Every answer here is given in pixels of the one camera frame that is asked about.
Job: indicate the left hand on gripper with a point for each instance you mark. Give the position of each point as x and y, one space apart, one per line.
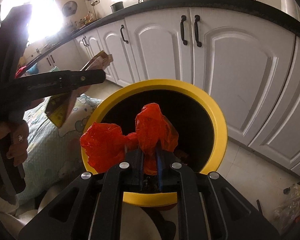
18 135

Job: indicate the red plastic bag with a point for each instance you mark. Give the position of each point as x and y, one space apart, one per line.
105 145

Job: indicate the hello kitty light blue blanket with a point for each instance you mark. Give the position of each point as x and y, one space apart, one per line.
53 153

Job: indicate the yellow red snack box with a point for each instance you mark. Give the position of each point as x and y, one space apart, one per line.
60 106

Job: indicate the yellow rimmed trash bin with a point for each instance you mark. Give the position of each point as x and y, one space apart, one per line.
196 117

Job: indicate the black kitchen countertop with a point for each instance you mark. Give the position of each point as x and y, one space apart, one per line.
250 7

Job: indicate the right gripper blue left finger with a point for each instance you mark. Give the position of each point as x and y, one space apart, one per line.
139 169

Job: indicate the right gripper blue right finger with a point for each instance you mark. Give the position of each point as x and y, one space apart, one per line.
160 164

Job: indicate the wall mounted round fan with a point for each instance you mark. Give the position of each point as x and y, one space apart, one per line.
69 8

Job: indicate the condiment bottles on counter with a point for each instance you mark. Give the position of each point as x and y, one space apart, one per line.
89 18

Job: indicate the dark metal pot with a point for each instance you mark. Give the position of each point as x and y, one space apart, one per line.
117 6

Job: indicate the clear plastic bag on floor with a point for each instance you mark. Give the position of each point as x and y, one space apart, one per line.
289 211

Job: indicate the blue hanging basket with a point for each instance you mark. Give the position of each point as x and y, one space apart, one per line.
33 70

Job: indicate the white lower kitchen cabinets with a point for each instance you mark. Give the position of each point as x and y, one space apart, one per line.
248 65

